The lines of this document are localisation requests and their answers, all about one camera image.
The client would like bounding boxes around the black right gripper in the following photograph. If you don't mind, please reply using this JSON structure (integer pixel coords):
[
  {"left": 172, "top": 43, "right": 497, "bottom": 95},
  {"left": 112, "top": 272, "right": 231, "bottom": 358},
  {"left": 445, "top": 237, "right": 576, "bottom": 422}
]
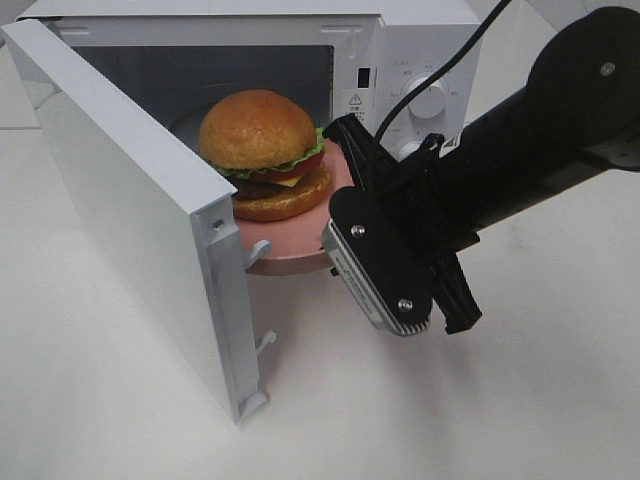
[{"left": 322, "top": 113, "right": 482, "bottom": 334}]

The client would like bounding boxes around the white timer knob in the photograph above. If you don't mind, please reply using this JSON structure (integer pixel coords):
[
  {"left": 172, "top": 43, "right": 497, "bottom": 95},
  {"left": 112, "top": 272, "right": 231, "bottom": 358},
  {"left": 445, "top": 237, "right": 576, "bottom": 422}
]
[{"left": 398, "top": 141, "right": 421, "bottom": 161}]

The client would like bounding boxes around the pink round plate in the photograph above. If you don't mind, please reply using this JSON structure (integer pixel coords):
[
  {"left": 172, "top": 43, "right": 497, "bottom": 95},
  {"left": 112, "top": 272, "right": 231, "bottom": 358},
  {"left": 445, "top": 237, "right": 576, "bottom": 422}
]
[{"left": 236, "top": 140, "right": 353, "bottom": 275}]

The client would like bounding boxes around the burger with lettuce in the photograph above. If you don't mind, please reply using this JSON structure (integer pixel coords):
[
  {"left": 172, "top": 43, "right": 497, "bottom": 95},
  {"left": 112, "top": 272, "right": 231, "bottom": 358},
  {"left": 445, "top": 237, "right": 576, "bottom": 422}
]
[{"left": 197, "top": 89, "right": 332, "bottom": 222}]

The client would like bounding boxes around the white microwave door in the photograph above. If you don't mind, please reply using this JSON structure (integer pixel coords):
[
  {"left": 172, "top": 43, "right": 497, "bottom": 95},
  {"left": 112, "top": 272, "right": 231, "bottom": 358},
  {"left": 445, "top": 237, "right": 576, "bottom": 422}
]
[{"left": 2, "top": 19, "right": 266, "bottom": 421}]

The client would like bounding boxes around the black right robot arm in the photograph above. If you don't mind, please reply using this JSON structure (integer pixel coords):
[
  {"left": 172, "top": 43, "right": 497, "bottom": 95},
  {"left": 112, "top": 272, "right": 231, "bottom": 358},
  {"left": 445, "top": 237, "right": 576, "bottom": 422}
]
[{"left": 322, "top": 6, "right": 639, "bottom": 336}]

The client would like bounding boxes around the white upper power knob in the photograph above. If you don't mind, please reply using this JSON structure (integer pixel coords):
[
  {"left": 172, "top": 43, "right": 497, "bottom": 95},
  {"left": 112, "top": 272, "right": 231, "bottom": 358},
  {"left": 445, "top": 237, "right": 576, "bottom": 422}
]
[{"left": 408, "top": 80, "right": 449, "bottom": 119}]

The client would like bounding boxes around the white microwave oven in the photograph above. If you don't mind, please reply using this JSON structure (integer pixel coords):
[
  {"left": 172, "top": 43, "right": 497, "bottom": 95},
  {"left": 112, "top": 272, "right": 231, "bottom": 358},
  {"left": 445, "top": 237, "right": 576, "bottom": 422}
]
[{"left": 3, "top": 1, "right": 478, "bottom": 146}]

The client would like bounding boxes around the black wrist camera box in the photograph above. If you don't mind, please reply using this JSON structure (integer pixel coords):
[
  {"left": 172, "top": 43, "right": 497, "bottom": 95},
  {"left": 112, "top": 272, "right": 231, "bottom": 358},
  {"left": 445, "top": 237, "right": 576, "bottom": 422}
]
[{"left": 321, "top": 186, "right": 433, "bottom": 337}]

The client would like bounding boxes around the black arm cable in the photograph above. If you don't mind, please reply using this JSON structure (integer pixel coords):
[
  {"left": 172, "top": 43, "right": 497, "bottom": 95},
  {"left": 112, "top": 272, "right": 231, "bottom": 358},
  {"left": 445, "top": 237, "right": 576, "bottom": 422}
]
[{"left": 372, "top": 0, "right": 514, "bottom": 144}]

